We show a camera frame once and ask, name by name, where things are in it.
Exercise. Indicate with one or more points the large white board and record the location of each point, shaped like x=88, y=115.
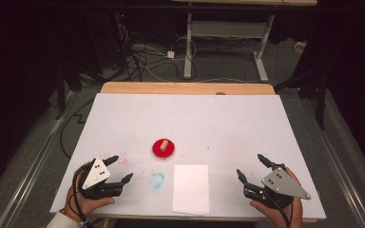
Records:
x=202, y=126

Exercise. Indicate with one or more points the white power adapter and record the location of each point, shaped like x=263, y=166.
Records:
x=170, y=54

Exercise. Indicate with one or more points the person's right hand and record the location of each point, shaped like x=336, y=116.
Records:
x=294, y=212

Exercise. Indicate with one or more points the wooden stamp block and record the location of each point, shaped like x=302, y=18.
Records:
x=164, y=145

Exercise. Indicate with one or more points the round red ink pad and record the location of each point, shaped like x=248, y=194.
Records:
x=158, y=153

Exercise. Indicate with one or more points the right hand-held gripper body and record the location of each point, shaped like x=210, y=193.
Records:
x=282, y=185

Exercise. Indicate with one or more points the metal floor rail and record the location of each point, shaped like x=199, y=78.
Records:
x=336, y=158
x=36, y=160

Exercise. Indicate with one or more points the white paper sheet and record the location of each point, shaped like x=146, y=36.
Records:
x=190, y=190

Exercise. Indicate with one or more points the white sleeve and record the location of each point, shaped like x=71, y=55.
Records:
x=61, y=223

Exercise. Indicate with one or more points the black metal stand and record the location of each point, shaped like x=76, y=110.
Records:
x=321, y=101

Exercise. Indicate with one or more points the person's left hand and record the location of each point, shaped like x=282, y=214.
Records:
x=90, y=205

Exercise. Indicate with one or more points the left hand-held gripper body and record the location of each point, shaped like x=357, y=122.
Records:
x=96, y=174

